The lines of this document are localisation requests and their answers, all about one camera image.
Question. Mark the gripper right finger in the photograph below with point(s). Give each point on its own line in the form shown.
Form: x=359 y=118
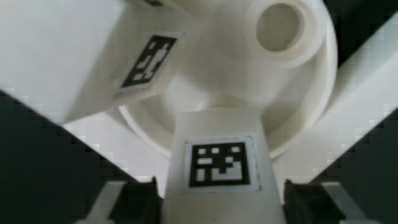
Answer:
x=318 y=204

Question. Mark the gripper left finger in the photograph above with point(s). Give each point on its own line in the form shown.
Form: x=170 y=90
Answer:
x=126 y=204

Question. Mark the white round stool seat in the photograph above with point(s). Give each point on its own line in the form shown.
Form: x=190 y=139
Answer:
x=261 y=66

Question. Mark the white U-shaped obstacle fence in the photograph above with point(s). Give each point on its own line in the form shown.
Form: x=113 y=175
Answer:
x=346 y=149

